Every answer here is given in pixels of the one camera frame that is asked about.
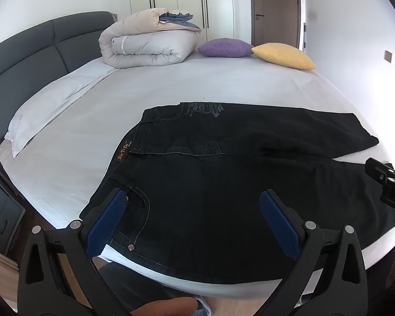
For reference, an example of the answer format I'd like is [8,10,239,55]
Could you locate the white sheeted bed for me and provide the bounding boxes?
[0,44,395,295]

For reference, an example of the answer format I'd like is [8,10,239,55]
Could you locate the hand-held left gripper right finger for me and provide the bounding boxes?
[259,189,387,316]

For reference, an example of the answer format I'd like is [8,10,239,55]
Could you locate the folded beige grey duvet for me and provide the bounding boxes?
[99,9,203,69]

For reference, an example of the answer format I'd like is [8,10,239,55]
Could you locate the black denim pants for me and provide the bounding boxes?
[79,102,395,285]

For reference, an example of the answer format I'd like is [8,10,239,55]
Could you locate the brown wooden door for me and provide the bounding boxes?
[252,0,302,45]

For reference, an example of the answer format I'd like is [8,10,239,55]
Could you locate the dark grey nightstand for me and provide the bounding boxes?
[0,178,26,256]

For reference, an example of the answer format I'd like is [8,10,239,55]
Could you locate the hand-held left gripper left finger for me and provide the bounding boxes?
[16,187,134,316]

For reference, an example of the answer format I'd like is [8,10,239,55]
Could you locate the grey padded headboard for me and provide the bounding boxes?
[0,11,120,146]

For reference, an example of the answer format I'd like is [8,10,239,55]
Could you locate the white pillow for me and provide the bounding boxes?
[4,64,119,159]

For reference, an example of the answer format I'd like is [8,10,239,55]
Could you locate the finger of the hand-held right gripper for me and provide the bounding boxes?
[365,157,395,185]

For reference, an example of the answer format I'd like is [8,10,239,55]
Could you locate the purple cushion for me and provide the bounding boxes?
[197,38,255,57]

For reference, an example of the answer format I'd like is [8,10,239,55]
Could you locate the person's bare leg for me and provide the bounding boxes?
[140,297,199,316]

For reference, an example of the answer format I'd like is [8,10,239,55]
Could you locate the yellow cushion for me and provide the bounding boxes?
[251,43,317,70]

